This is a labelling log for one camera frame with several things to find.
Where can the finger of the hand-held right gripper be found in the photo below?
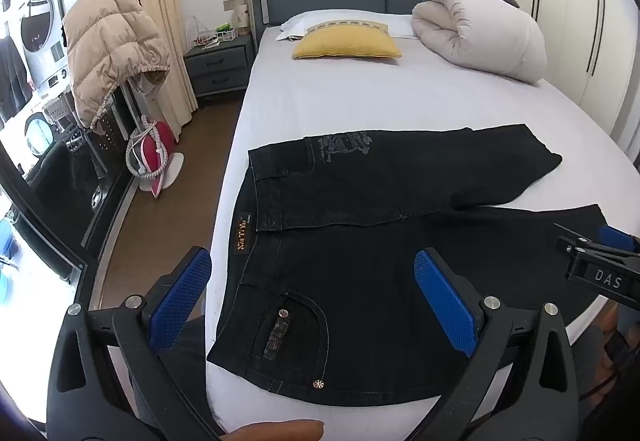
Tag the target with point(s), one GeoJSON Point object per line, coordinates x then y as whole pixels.
{"type": "Point", "coordinates": [617, 238]}

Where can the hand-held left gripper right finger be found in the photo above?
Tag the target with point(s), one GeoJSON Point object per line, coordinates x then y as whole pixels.
{"type": "Point", "coordinates": [445, 301]}

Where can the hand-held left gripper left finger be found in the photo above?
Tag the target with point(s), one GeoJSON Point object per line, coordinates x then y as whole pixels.
{"type": "Point", "coordinates": [177, 301]}

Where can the black denim pants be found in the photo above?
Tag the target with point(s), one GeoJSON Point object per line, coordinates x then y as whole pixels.
{"type": "Point", "coordinates": [350, 271]}

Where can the person's left hand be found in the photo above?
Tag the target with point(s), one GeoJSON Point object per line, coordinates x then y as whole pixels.
{"type": "Point", "coordinates": [280, 431]}

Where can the black framed glass door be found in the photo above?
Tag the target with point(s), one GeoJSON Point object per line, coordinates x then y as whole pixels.
{"type": "Point", "coordinates": [95, 181]}

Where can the pink and white fan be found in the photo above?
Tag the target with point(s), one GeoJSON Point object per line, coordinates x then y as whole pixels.
{"type": "Point", "coordinates": [155, 156]}

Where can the white laundry basket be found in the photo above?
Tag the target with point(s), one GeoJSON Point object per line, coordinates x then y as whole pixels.
{"type": "Point", "coordinates": [60, 111]}

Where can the bed with grey headboard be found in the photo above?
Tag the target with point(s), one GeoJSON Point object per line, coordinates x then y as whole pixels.
{"type": "Point", "coordinates": [350, 96]}

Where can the grey nightstand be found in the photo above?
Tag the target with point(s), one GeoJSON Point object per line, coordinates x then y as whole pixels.
{"type": "Point", "coordinates": [217, 68]}

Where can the rolled white duvet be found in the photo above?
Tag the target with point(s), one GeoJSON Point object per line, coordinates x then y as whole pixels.
{"type": "Point", "coordinates": [480, 31]}

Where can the beige puffer jacket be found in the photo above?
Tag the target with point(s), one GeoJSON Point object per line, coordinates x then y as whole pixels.
{"type": "Point", "coordinates": [110, 51]}

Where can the yellow cushion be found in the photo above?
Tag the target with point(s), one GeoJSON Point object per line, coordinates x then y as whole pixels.
{"type": "Point", "coordinates": [345, 43]}

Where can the small green plant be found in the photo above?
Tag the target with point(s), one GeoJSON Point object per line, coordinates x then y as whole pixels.
{"type": "Point", "coordinates": [224, 27]}

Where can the white pillow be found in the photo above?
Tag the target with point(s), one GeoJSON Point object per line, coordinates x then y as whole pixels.
{"type": "Point", "coordinates": [300, 21]}

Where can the white washing machine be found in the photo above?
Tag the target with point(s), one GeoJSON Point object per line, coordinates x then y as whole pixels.
{"type": "Point", "coordinates": [40, 21]}

